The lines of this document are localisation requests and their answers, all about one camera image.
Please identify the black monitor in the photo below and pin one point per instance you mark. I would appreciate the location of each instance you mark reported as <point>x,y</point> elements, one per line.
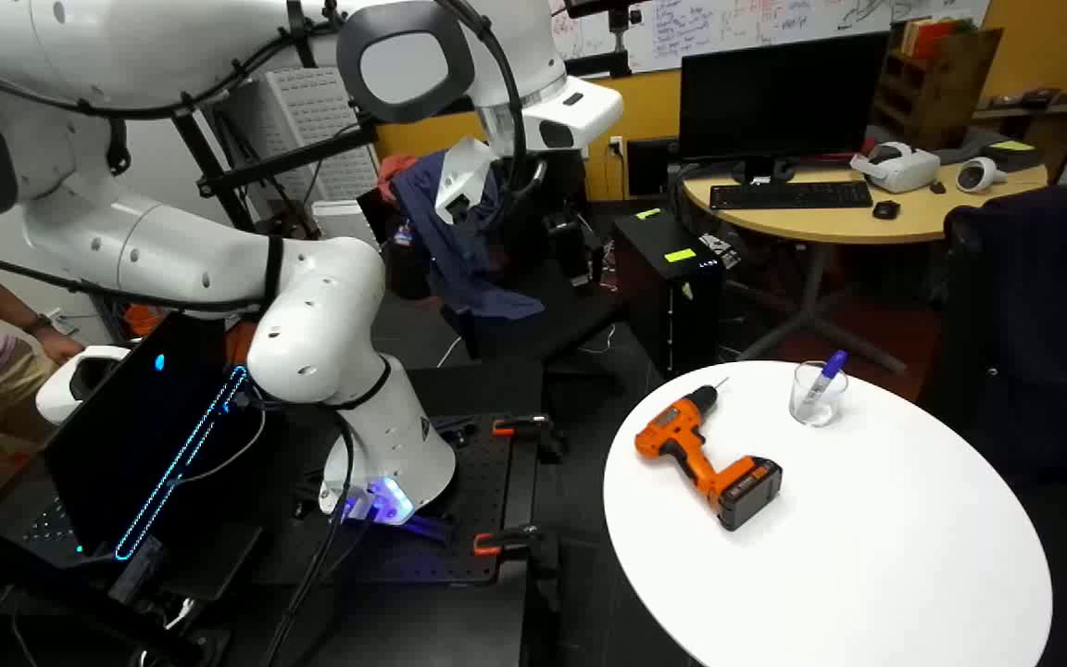
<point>779,97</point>

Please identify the wooden desk organizer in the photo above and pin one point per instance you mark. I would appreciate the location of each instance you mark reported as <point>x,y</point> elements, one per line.
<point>936,88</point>

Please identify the blue cloth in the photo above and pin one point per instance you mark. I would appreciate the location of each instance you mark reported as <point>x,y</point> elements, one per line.
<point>459,250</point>

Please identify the camera on mount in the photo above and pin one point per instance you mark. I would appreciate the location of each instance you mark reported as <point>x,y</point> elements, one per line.
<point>621,28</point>

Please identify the black computer mouse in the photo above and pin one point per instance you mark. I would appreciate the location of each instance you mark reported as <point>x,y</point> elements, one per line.
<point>885,210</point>

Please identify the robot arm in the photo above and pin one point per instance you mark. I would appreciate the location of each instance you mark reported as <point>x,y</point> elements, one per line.
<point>172,250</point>

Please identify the hand controller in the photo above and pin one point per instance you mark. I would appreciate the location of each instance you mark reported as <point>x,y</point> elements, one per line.
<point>61,394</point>

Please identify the black computer tower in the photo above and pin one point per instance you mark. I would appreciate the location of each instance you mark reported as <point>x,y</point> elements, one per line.
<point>663,278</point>

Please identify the white round controller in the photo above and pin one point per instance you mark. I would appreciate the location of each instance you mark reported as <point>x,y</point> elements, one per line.
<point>976,174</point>

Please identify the chair with dark jacket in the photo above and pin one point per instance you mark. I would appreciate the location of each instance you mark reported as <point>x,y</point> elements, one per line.
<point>1034,315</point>

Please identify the black keyboard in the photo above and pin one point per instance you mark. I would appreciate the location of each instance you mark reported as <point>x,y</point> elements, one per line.
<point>788,195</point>

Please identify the black laptop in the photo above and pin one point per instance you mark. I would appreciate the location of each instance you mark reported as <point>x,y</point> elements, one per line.
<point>140,435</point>

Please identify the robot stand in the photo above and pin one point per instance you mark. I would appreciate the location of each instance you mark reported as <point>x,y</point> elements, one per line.
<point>459,482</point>

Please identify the black box with yellow note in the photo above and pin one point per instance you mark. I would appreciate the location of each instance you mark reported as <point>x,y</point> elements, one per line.
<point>1012,154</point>

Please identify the white perforated panel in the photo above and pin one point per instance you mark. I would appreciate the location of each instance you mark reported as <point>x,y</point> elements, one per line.
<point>311,116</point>

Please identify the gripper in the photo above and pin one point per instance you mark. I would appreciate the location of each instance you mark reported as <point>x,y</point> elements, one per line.
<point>547,185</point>

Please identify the clear plastic cup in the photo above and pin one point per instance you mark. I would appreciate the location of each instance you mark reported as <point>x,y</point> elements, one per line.
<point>816,408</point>

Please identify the orange clamp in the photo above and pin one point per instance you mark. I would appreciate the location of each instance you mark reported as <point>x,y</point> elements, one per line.
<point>501,540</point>
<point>517,426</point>

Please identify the pen with blue cap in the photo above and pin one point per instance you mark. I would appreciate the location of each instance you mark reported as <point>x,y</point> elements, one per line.
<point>827,372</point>

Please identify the white headset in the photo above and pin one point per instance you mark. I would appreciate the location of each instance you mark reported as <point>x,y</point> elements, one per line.
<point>899,169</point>

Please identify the black metal frame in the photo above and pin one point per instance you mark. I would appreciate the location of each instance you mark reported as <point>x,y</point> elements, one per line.
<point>246,171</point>

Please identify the round wooden table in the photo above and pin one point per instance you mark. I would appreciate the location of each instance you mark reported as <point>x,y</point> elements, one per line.
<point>830,225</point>

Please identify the whiteboard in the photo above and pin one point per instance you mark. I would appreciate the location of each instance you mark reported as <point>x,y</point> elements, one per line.
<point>737,28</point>

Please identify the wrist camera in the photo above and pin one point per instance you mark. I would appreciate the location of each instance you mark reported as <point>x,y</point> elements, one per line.
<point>464,181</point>

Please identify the black office chair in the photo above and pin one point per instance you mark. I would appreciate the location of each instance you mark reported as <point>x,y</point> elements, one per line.
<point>543,306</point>

